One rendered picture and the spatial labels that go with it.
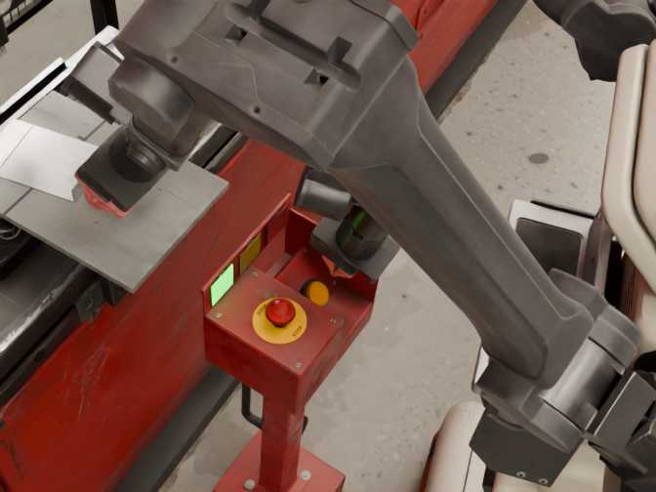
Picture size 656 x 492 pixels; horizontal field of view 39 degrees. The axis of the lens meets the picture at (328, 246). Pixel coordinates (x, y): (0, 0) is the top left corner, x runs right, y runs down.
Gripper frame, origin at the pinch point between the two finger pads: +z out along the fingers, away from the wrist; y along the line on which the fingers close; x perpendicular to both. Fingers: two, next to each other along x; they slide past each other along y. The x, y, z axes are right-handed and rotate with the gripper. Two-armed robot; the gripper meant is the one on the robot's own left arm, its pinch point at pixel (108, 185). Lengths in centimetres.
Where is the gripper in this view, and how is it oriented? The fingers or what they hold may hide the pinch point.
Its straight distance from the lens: 106.5
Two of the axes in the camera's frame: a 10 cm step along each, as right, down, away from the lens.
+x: 7.0, 6.8, 2.0
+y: -5.0, 6.8, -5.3
